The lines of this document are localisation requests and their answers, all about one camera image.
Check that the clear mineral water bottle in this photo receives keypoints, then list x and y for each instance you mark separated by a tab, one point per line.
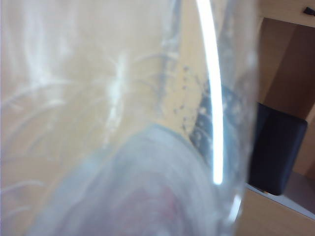
103	118

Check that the black rounded box seat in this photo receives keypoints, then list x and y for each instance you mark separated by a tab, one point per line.
278	150

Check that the brown wooden cabinet panel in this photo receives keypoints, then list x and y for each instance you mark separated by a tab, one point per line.
292	61

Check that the small black clip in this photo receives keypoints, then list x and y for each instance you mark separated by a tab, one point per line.
310	10

